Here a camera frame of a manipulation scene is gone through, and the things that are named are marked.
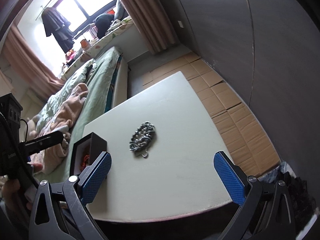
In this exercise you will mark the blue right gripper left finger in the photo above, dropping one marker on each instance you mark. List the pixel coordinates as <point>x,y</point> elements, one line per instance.
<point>92,177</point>

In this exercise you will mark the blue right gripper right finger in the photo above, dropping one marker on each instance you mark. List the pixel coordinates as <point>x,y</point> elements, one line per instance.
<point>230,179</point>

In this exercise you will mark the black jewelry box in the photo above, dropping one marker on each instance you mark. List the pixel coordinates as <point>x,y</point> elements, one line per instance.
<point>85,152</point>

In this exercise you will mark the person's left hand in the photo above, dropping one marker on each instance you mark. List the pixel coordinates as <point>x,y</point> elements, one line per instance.
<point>11,187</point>

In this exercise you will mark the plush toy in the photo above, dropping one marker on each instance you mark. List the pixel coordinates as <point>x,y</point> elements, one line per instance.
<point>32,123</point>

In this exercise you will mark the flattened cardboard sheets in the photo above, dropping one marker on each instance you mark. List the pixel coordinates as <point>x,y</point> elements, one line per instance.
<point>245,139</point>

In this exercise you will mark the pink fleece blanket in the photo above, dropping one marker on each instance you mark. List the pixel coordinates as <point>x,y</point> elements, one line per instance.
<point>63,121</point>

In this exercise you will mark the white side table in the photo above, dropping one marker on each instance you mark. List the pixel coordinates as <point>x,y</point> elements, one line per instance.
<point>162,142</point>

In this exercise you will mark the green bed mattress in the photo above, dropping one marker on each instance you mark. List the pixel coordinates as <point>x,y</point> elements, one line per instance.
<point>94,106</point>

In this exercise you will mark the pink left curtain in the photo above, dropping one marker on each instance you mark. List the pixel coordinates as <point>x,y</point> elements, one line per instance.
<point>28,66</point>

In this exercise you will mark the pink curtain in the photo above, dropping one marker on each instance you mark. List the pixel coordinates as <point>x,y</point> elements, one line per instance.
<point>153,24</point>
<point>28,66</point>

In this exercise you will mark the green floral quilt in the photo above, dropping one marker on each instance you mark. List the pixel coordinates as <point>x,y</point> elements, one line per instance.
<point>53,104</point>

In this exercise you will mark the dark hanging clothes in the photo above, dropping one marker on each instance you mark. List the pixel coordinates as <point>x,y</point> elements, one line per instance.
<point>57,25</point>

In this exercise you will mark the floral window seat cushion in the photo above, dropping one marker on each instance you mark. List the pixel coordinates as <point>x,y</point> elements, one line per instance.
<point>82,56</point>

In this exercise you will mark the dark bag on windowsill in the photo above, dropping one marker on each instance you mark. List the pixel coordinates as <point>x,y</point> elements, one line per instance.
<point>102,23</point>

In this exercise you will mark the pink right curtain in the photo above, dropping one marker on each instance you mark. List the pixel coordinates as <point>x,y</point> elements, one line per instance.
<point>153,24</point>

